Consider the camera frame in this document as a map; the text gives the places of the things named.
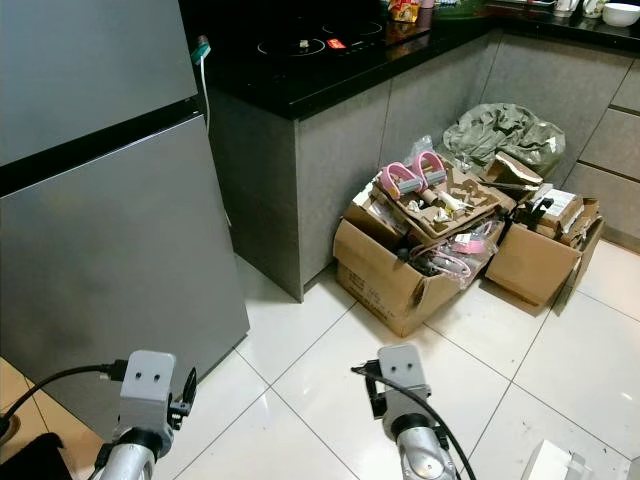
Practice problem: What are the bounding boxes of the grey two-door fridge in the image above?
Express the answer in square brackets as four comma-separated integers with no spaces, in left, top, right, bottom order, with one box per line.
[0,0,251,441]

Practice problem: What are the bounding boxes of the black induction cooktop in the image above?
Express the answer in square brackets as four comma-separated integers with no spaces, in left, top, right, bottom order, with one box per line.
[255,15,391,61]

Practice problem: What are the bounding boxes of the black-topped grey kitchen counter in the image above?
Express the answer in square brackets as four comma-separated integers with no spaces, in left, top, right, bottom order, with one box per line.
[180,0,640,301]

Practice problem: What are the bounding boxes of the beige black shoe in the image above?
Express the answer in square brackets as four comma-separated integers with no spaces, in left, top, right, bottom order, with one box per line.
[0,414,22,447]

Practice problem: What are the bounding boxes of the patterned brown cardboard sheet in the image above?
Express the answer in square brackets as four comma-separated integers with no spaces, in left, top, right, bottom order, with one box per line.
[418,170,513,243]

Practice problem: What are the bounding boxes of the white plastic box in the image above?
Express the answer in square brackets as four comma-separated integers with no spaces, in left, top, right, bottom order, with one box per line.
[520,440,593,480]

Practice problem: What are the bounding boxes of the small plain cardboard box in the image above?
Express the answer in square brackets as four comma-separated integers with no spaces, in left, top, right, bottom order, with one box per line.
[485,195,606,308]

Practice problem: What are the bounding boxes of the olive green crumpled bag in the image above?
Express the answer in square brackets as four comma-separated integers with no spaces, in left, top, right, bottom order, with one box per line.
[443,103,566,181]

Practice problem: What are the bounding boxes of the small white counter bowl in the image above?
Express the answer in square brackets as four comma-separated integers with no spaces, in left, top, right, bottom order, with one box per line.
[603,3,640,27]

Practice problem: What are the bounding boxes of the large printed cardboard box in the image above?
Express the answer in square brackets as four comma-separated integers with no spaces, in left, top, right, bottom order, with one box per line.
[335,190,511,338]

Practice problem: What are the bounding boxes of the pink slipper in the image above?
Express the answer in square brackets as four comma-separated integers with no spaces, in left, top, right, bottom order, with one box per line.
[378,165,423,198]
[410,152,453,191]

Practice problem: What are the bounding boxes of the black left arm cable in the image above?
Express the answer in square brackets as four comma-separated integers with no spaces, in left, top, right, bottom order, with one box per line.
[0,360,133,423]

